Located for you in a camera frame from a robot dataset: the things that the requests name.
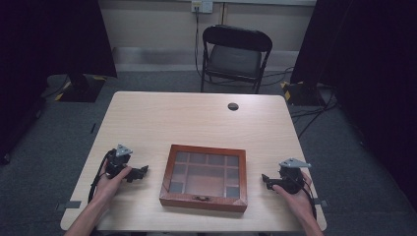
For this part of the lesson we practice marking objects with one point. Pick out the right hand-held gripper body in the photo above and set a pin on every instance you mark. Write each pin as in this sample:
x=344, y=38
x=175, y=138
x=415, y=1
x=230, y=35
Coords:
x=290, y=177

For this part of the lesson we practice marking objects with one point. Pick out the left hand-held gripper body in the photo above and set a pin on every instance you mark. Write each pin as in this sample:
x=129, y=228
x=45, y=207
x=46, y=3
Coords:
x=115, y=162

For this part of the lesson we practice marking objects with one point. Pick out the wooden box with glass lid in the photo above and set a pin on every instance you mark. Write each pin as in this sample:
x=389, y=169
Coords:
x=205, y=178

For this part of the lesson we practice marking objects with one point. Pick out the person's right hand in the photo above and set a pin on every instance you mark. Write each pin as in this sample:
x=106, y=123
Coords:
x=295, y=200

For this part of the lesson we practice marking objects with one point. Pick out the person's left hand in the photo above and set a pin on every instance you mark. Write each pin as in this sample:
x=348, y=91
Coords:
x=109, y=185

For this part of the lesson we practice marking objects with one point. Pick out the wooden table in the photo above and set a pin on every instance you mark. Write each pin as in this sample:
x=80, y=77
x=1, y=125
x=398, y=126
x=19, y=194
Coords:
x=196, y=121

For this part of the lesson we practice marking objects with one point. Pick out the black stand base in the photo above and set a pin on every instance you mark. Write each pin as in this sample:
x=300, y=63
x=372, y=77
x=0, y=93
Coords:
x=300, y=93
x=82, y=88

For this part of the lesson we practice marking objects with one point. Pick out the black curtain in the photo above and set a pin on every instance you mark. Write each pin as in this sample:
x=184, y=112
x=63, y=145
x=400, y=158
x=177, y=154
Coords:
x=55, y=55
x=364, y=82

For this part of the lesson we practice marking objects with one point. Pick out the black folding chair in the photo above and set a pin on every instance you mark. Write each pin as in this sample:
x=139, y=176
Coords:
x=234, y=57

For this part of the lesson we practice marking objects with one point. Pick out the white wall socket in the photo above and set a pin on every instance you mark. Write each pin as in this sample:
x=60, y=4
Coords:
x=202, y=6

